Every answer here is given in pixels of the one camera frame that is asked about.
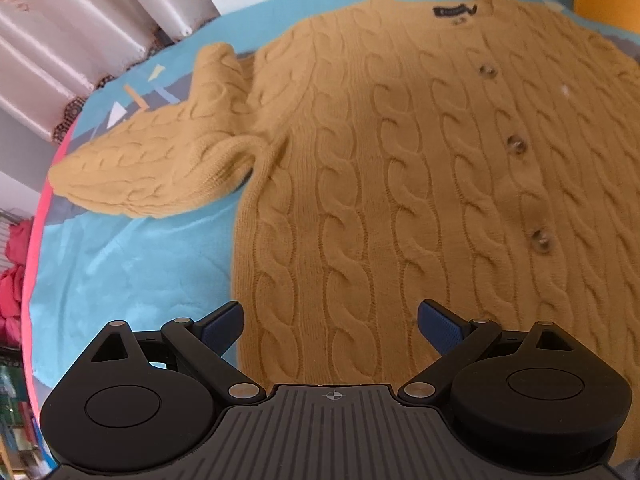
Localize pink clothes in rack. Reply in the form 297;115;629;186
0;219;32;349

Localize pink embroidered curtain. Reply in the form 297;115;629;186
1;0;218;142

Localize mustard cable-knit cardigan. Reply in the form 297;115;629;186
49;0;639;387

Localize blue patterned bed sheet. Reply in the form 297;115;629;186
19;0;640;480

